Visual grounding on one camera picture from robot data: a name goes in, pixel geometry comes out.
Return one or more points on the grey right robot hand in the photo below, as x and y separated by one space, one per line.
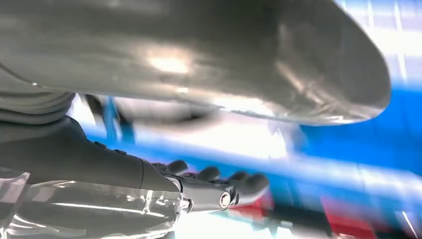
197 49

